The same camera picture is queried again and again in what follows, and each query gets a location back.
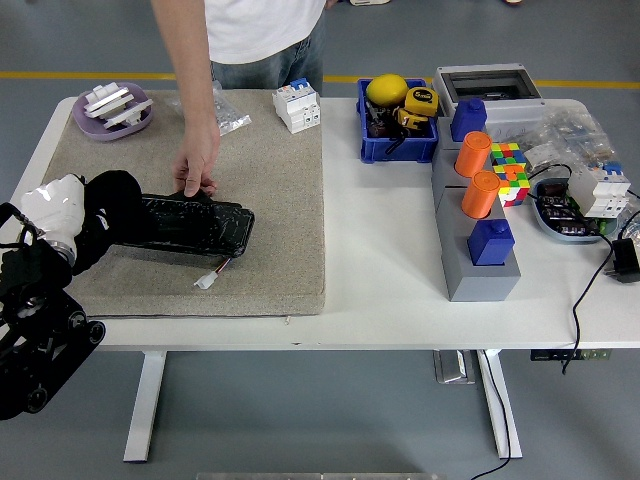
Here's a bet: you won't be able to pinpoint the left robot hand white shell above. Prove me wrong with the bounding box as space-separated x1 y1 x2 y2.
19 173 114 247

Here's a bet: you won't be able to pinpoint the person's right hand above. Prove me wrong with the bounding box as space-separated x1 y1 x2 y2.
172 127 223 199

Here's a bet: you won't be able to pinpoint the glossy black panel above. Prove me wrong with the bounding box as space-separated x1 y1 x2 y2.
114 189 256 259

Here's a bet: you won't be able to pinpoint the black table control panel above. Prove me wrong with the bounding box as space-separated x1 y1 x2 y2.
529 348 613 362

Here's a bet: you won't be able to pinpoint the clear bag of screws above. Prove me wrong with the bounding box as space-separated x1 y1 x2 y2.
164 79 253 136

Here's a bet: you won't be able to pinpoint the white plastic clip part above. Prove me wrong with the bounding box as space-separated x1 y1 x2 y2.
85 83 135 120
102 97 155 129

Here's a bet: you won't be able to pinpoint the purple dish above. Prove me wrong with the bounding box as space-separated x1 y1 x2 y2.
72 81 154 143

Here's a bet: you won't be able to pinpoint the grey-brown mat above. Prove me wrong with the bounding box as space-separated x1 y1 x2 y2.
42 88 329 319

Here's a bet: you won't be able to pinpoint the white blue circuit breaker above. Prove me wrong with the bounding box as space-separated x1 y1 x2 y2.
271 77 322 135
567 162 633 220

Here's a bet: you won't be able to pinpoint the person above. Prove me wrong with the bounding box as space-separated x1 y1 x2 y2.
149 0 335 94

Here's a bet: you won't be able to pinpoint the dark brown tool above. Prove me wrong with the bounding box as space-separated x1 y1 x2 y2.
366 98 401 140

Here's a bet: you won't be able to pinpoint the yellow lemon-shaped ball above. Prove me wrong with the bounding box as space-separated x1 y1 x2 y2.
365 73 410 107

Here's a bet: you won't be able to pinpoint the blue plastic bin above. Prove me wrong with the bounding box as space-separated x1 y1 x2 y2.
356 77 441 164

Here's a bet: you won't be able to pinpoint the white table leg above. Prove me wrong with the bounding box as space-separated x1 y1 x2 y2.
476 348 524 460
122 349 168 463

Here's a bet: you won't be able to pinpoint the small yellow tape measure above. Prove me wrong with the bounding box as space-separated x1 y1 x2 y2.
393 106 429 135

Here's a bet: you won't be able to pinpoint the large yellow tape measure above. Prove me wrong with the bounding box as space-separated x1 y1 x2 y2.
403 85 440 119

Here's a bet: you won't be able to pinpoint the blue block with knob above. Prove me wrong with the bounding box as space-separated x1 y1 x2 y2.
466 218 516 267
449 97 489 144

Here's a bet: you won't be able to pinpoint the orange cylinder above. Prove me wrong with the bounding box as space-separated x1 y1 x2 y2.
460 169 502 220
453 131 494 179

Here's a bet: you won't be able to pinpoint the wide grey holder block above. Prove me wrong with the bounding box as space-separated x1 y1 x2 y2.
436 185 522 303

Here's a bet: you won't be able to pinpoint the small colourful puzzle cube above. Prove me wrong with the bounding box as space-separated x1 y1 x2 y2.
488 141 528 169

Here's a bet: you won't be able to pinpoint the large colourful puzzle cube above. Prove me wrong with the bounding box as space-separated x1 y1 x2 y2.
492 163 532 208

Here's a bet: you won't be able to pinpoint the metal floor plate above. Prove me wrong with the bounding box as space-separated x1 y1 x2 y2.
432 349 477 385

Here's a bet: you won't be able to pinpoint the black electronic components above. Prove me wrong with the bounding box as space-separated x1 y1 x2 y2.
538 182 601 236

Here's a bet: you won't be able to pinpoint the clear bags of parts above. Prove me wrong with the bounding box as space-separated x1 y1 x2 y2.
519 99 617 174

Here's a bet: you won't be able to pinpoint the blue-grey dish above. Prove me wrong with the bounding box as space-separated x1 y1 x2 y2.
529 177 619 245

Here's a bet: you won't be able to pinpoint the black power adapter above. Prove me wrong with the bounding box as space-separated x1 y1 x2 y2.
603 238 640 286

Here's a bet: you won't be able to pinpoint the white connector with coloured wires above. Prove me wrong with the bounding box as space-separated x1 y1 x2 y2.
193 255 236 290

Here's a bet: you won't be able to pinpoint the grey electrical enclosure box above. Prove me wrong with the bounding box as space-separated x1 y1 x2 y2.
432 62 547 144

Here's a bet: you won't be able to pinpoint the thin black adapter cable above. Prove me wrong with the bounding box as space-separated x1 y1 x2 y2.
527 163 619 376

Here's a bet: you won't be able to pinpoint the black floor cable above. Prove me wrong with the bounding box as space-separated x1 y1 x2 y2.
468 349 512 480

